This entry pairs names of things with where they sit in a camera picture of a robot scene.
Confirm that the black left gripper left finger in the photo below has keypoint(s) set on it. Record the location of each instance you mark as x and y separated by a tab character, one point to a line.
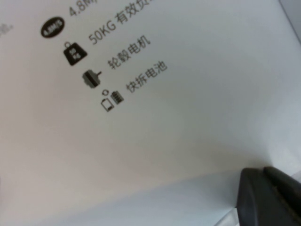
256	200

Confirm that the white product catalogue book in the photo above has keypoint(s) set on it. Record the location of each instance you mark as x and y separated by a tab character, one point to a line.
164	117

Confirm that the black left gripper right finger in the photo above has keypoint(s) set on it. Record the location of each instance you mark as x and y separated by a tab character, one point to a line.
289	195

